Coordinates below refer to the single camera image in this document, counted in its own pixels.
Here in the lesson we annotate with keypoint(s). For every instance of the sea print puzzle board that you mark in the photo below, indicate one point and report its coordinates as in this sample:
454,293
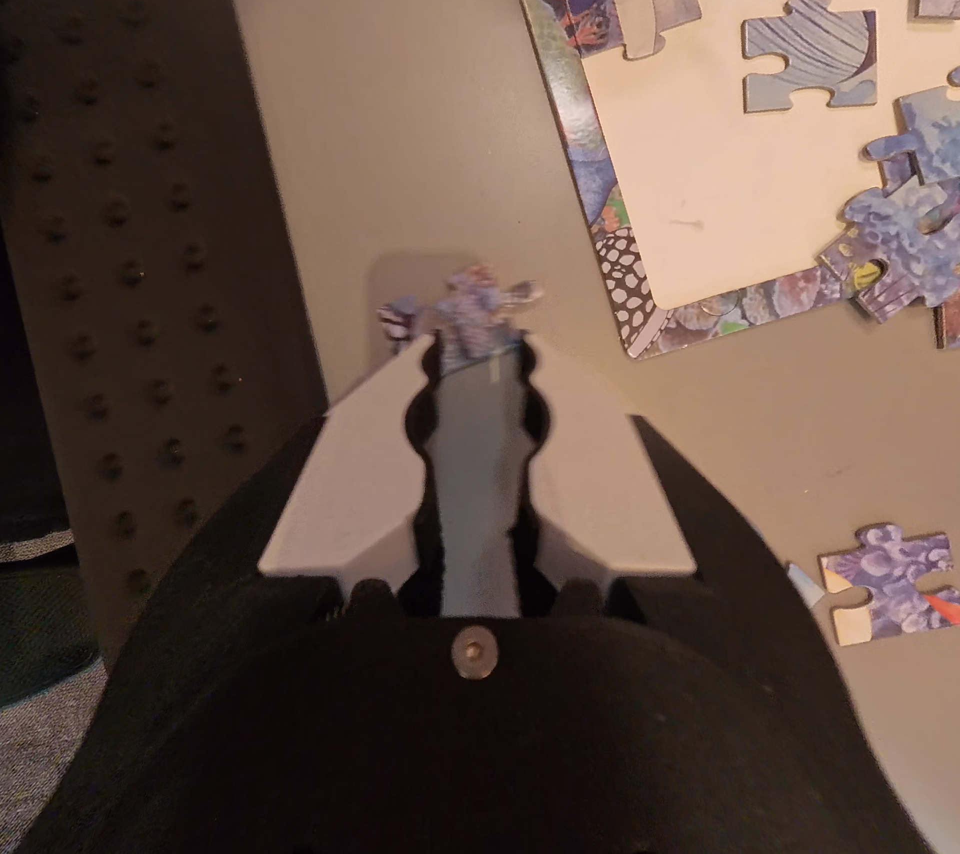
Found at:
712,179

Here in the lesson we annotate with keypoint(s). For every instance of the mottled lavender yellow fish piece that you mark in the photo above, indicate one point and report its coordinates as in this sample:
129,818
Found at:
900,231

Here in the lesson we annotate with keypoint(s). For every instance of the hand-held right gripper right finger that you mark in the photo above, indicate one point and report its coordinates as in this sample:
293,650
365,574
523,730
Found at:
600,494

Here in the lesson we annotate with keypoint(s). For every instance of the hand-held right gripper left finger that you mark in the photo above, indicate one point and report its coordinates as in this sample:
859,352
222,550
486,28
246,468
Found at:
352,494

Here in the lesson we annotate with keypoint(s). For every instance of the lavender coral orange puzzle piece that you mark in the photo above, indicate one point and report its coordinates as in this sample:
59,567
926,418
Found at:
892,584

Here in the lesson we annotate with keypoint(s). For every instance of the light blue anemone puzzle piece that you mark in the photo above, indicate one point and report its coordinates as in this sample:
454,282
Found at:
930,134

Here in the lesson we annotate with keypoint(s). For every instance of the grey perforated panel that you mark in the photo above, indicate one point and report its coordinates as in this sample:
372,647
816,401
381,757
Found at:
150,231

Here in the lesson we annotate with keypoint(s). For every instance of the purple white sail puzzle piece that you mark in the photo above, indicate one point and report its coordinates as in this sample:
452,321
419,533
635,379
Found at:
949,325

